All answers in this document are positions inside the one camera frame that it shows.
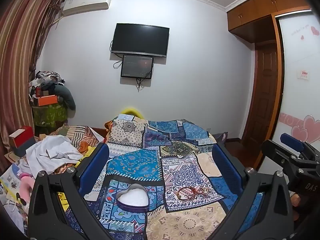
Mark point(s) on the striped brown curtain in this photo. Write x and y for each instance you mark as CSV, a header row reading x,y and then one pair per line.
x,y
20,42

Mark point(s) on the red and blue box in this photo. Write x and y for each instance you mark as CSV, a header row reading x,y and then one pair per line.
x,y
22,142

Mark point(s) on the white sliding door with hearts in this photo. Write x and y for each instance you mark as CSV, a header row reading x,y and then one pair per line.
x,y
297,92

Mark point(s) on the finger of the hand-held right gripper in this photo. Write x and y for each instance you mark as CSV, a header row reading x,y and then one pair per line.
x,y
271,150
291,141

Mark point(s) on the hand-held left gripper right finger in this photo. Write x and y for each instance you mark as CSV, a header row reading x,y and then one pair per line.
x,y
226,165

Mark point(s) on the person's right hand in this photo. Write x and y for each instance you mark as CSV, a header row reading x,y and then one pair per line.
x,y
296,202

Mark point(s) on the yellow printed cloth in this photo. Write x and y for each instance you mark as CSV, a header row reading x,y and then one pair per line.
x,y
63,201

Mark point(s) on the white air conditioner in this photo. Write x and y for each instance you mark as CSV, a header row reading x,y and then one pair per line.
x,y
85,3

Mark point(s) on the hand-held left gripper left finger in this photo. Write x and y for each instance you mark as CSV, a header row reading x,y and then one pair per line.
x,y
96,165

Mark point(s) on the patchwork blue patterned blanket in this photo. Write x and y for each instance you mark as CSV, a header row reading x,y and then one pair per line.
x,y
175,165

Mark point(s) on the heart-shaped purple tin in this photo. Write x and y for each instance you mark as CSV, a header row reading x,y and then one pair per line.
x,y
132,200

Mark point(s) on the orange striped bedsheet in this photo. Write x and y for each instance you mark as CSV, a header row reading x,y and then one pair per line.
x,y
80,136

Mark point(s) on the brown wooden door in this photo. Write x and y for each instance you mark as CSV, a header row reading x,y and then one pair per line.
x,y
262,92

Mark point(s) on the black wall television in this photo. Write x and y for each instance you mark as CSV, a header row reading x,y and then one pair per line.
x,y
140,38

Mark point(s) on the dark purple pillow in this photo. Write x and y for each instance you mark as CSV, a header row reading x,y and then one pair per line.
x,y
221,137

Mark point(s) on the white cloth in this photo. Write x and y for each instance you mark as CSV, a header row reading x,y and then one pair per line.
x,y
50,152

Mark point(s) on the small black wall monitor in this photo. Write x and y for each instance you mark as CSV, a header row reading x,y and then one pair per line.
x,y
136,65

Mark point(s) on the orange box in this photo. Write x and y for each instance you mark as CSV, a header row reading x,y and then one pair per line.
x,y
45,100

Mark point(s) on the yellow plastic item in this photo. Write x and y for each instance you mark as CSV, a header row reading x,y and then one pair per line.
x,y
131,111

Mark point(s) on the red and white door sticker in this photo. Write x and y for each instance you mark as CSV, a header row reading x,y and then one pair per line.
x,y
303,74

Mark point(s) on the pile of clothes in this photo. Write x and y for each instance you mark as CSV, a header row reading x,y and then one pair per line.
x,y
47,78

